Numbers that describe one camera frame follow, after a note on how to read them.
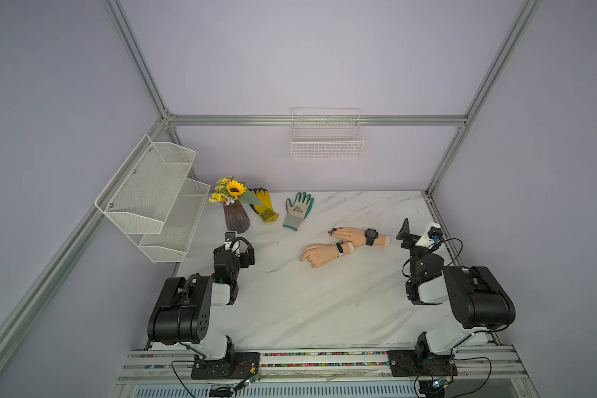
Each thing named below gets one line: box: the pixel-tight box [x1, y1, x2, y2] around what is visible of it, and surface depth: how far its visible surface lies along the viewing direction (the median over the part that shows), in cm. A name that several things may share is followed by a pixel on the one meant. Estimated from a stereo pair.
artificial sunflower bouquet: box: [208, 175, 264, 207], surface depth 90 cm
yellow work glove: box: [247, 187, 280, 224], surface depth 114 cm
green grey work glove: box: [282, 191, 315, 232], surface depth 114 cm
